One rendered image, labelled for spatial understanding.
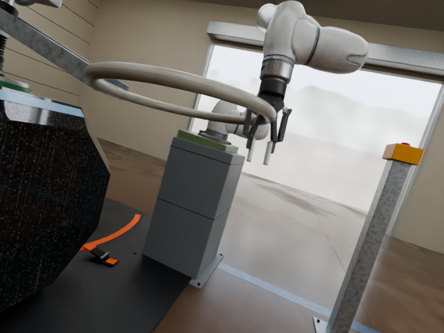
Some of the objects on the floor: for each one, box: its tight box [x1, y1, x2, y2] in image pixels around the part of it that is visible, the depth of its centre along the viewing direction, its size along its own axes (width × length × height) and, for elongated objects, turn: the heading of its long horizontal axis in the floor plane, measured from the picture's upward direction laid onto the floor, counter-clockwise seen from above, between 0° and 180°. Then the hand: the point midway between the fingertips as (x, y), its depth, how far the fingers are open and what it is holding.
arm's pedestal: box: [134, 137, 246, 290], centre depth 160 cm, size 50×50×80 cm
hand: (259, 152), depth 68 cm, fingers closed on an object, 4 cm apart
